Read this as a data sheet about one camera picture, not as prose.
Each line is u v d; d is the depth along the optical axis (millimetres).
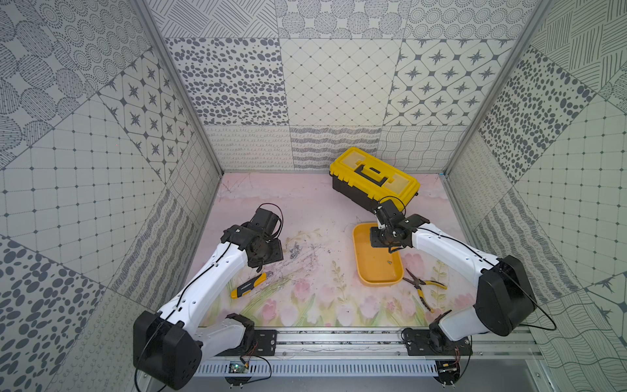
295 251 953
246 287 838
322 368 702
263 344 733
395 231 625
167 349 374
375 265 919
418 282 859
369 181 949
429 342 731
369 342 760
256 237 560
